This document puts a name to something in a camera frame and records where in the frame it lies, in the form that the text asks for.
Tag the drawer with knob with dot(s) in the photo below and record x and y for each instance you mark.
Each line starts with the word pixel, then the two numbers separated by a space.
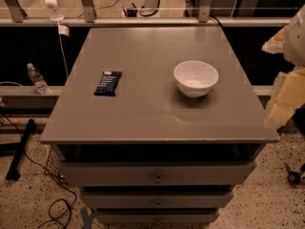
pixel 157 200
pixel 137 217
pixel 138 174

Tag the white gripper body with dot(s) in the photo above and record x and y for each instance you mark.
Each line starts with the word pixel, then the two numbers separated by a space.
pixel 295 45

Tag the black power strip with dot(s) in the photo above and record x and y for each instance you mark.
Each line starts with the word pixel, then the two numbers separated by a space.
pixel 129 12

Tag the black caster wheel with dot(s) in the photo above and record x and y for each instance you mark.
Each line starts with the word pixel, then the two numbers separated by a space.
pixel 294 177

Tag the bottom drawer with knob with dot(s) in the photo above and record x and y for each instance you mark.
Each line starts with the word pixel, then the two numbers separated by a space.
pixel 137 217

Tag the white bowl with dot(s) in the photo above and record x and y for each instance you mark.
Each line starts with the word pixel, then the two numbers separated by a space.
pixel 195 78

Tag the top drawer with knob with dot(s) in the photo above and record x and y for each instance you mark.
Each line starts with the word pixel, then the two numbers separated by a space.
pixel 138 174

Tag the clear plastic water bottle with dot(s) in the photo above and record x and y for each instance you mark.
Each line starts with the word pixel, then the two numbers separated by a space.
pixel 37 79

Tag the grey drawer cabinet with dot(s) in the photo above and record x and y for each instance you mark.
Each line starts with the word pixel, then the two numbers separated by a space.
pixel 149 120

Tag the dark blue rxbar wrapper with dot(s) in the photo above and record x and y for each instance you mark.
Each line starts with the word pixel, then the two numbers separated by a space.
pixel 108 82

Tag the black bar on floor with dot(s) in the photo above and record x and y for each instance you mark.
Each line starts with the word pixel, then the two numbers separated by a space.
pixel 13 173

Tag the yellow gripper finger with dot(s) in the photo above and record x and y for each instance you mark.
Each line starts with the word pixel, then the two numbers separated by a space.
pixel 275 43
pixel 288 95

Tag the white webcam on stand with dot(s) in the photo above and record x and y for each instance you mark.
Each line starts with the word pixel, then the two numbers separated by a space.
pixel 54 5

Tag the middle drawer with knob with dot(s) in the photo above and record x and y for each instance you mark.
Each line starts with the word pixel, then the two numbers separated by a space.
pixel 157 200

